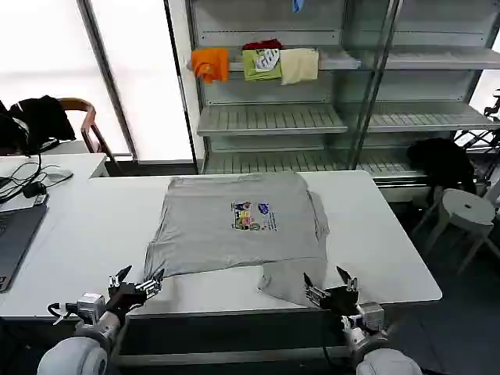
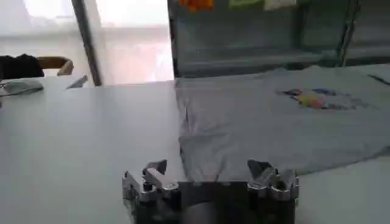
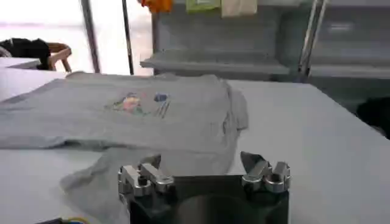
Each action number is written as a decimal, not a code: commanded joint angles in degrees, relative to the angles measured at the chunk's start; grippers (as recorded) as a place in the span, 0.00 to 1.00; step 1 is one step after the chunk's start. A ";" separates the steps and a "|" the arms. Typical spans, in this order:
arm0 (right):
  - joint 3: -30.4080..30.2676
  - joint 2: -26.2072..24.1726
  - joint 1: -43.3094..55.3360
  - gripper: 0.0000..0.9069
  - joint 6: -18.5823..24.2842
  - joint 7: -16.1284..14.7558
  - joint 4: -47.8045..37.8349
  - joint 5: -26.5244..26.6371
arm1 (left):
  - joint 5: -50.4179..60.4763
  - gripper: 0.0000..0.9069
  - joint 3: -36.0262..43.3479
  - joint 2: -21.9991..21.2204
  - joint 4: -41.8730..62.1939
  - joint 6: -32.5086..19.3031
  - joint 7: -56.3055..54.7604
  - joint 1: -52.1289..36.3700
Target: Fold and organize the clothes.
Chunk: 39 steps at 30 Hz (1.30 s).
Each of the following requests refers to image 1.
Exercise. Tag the pale grey flat mouse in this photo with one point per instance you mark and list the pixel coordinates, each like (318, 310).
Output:
(58, 175)

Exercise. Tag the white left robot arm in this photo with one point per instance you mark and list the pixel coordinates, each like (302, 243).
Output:
(70, 355)

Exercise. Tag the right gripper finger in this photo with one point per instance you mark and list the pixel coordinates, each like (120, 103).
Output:
(318, 297)
(351, 283)

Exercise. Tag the grey window frame bar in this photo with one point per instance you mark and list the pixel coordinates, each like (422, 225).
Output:
(109, 78)

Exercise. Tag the black power adapter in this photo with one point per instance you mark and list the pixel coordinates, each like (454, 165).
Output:
(34, 190)

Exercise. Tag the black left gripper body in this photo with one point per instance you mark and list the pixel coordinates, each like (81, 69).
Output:
(123, 297)

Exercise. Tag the black metal folding frame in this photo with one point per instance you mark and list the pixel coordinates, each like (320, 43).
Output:
(490, 111)

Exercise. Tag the white round stool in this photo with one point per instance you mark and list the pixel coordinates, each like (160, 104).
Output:
(466, 205)

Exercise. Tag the black bag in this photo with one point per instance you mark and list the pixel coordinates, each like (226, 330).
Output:
(437, 160)

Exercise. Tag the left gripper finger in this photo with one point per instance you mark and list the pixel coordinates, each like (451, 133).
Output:
(150, 287)
(117, 280)

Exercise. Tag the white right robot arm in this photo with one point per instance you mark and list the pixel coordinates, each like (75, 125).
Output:
(390, 363)

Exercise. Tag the grey printed t-shirt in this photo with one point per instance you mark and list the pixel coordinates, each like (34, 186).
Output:
(218, 242)

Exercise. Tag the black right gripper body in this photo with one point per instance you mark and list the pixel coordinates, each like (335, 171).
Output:
(345, 301)

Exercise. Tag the wooden chair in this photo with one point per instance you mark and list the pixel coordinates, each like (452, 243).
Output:
(89, 117)

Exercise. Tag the dark grey laptop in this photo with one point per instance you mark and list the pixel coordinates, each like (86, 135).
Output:
(19, 242)

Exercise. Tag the black window frame bar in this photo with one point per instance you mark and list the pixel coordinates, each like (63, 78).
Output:
(179, 78)

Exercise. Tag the grey metal shelf rack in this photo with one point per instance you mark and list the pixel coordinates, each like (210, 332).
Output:
(273, 117)

